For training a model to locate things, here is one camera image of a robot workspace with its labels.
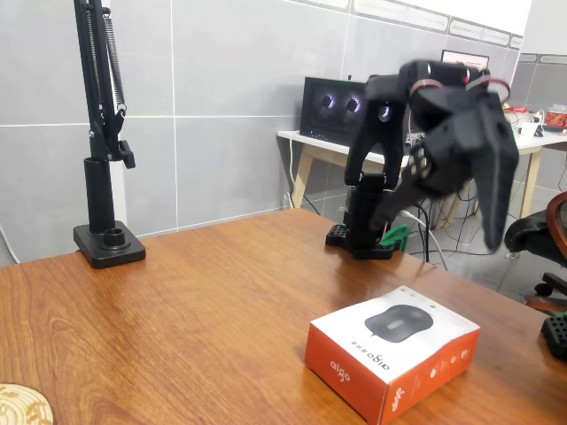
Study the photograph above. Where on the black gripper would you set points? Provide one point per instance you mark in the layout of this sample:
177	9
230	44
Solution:
469	148

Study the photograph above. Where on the orange white mouse box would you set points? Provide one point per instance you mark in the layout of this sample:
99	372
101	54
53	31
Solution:
354	350

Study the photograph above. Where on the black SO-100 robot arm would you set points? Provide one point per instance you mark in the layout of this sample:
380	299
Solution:
376	133

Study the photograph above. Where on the black perforated arm base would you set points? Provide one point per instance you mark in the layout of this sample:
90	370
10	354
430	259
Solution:
556	332

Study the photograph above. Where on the small white box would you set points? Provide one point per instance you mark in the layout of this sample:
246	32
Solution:
529	129

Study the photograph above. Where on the green plastic table clamp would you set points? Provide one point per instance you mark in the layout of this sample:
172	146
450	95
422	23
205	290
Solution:
396	234

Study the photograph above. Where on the black office chair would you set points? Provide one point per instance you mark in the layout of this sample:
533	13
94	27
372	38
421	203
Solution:
527	234

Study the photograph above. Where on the computer monitor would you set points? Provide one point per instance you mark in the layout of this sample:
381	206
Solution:
460	56

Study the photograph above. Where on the black computer case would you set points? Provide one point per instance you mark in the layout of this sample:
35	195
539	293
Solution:
328	115

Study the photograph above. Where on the white table wooden legs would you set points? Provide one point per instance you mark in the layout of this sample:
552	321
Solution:
310	141

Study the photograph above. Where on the black spring boom stand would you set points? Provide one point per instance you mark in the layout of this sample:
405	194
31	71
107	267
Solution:
99	190

